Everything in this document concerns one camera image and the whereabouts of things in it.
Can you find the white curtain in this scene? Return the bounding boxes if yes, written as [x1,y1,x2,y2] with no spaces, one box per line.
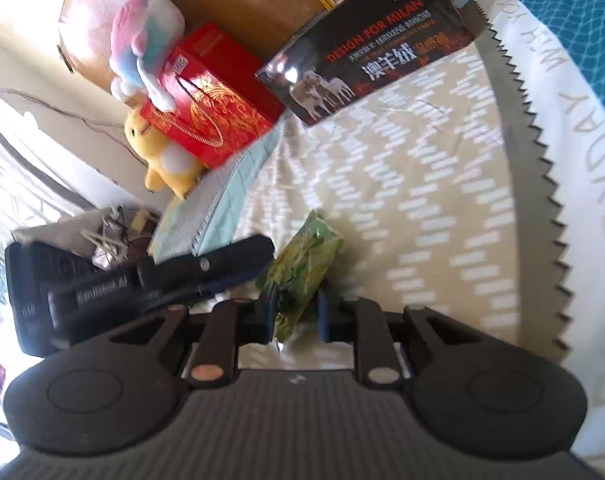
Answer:
[0,110,100,261]

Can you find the beige printed blanket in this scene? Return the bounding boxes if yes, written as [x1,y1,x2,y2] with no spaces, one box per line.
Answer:
[232,0,605,473]

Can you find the thin wall cable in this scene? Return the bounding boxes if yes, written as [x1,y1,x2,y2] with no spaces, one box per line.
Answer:
[0,77,150,166]

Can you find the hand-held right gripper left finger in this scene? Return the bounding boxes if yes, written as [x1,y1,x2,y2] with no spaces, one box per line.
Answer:
[107,287,280,389]

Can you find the red gift box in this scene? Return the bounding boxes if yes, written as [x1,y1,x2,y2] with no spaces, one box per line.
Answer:
[140,22,286,170]

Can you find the grey paper bag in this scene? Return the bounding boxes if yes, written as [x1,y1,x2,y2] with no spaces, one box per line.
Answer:
[11,206,114,261]

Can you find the dark green snack packet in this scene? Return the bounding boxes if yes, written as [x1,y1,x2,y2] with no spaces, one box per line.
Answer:
[256,209,344,343]

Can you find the grey and mint pillow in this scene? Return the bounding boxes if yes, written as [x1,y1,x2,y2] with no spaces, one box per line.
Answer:
[147,124,284,263]

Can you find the teal quilted blanket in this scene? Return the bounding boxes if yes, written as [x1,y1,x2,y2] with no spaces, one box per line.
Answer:
[497,0,605,136]

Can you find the pastel plush unicorn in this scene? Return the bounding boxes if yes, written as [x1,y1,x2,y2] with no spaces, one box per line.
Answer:
[107,0,186,112]

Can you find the black printed box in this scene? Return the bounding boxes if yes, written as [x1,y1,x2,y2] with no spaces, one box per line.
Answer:
[255,0,484,127]

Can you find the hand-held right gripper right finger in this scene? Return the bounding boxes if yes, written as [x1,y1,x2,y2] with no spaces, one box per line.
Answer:
[315,290,483,389]

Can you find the yellow plush chick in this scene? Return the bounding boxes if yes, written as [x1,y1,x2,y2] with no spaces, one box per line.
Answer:
[124,110,206,200]

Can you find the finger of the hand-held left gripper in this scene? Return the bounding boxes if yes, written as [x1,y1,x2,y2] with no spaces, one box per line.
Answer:
[141,271,266,312]
[137,234,276,292]

